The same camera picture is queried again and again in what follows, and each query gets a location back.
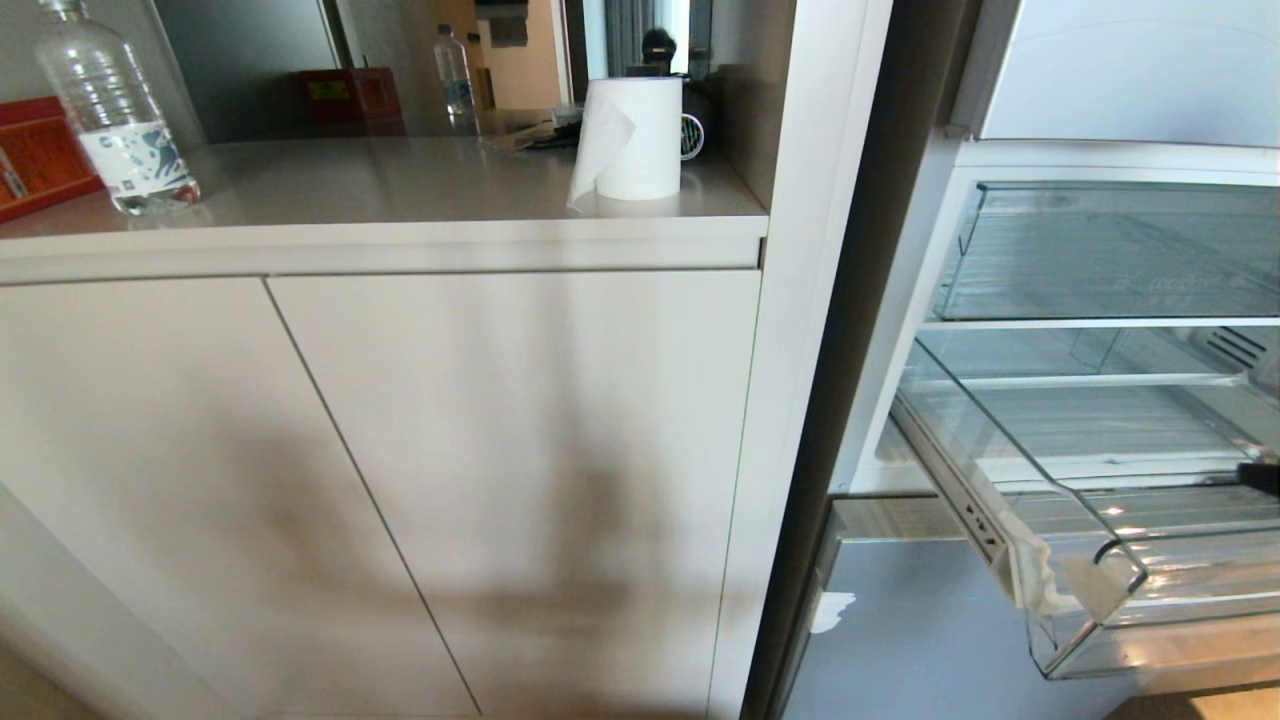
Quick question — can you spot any clear open fridge drawer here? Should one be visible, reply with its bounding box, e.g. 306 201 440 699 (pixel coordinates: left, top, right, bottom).
889 330 1280 683

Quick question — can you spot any clear closed fridge drawer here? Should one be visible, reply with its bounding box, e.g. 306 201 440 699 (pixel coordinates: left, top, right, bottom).
934 181 1280 324

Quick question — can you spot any white fridge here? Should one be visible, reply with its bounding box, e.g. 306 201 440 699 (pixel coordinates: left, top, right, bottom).
828 0 1280 720

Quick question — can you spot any white tape piece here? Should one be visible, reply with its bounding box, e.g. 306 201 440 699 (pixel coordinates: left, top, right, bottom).
1008 528 1133 623

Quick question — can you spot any grey freezer door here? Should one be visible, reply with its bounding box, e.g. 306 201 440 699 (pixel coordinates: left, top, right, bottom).
778 498 1280 720

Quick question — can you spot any white tall cabinet panel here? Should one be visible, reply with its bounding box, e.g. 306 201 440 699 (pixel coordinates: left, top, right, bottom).
706 0 895 720

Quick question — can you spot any black countertop appliance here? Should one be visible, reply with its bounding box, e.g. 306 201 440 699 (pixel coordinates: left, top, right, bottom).
638 28 717 163

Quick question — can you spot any white paper towel roll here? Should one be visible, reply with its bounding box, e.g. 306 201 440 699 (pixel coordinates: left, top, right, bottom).
566 76 685 214

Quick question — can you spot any wide beige cabinet door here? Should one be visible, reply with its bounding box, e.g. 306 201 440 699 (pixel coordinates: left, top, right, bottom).
0 277 482 720

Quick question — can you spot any clear plastic water bottle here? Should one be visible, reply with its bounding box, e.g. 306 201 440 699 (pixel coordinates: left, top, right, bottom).
37 0 202 217

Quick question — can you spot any red box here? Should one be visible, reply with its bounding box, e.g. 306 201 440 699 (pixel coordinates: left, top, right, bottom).
0 96 105 224

